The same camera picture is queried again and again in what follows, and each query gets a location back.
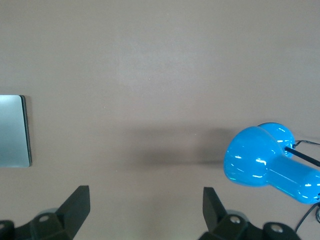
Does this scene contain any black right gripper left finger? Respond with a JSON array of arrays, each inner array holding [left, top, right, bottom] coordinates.
[[0, 184, 91, 240]]

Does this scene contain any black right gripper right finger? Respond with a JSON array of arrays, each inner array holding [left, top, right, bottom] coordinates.
[[199, 186, 301, 240]]

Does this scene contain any grey laptop with black keyboard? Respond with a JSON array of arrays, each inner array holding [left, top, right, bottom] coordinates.
[[0, 94, 33, 169]]

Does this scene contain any blue desk lamp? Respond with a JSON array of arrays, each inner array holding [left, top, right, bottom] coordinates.
[[222, 122, 320, 205]]

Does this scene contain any brown table cover mat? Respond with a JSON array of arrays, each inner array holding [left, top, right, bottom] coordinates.
[[0, 0, 320, 240]]

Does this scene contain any black lamp power cable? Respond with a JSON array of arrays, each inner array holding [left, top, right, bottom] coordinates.
[[294, 139, 320, 235]]

